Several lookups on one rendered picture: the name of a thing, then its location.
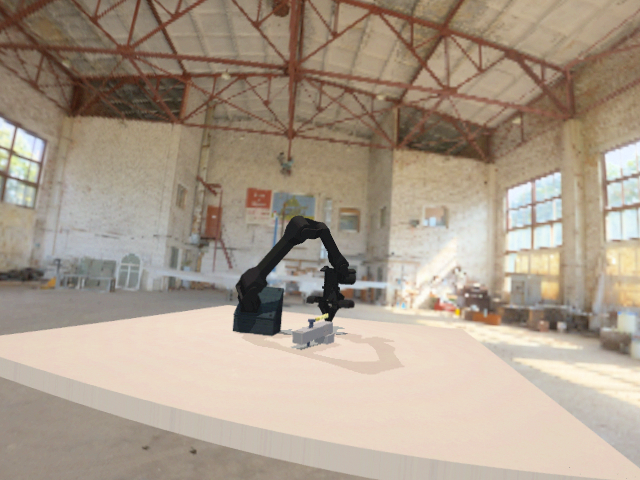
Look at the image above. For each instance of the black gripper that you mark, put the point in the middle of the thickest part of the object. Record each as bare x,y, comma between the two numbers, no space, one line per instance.
330,293

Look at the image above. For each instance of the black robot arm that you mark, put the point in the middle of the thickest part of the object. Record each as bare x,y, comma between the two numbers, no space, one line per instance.
297,231

